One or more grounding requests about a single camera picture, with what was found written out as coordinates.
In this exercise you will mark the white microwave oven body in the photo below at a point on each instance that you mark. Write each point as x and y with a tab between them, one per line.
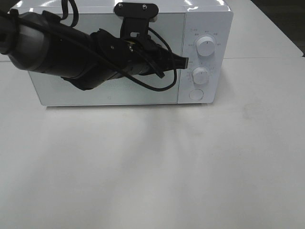
201	17

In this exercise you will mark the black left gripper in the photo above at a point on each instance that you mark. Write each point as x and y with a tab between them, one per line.
133	59

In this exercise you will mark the white microwave knob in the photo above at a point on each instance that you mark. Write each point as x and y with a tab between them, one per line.
205	45
200	75

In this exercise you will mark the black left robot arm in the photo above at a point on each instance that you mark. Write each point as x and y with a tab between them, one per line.
40	43

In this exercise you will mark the lower white microwave knob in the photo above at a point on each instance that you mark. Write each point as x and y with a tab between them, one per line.
200	75

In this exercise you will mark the upper white microwave knob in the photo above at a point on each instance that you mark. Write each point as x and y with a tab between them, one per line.
205	45

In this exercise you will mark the white microwave door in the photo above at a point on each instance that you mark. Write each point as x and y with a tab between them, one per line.
53	90

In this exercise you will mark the round white door release button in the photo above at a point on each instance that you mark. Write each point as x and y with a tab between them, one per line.
196	94

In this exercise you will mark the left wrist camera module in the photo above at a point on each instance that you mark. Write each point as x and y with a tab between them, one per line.
135	19

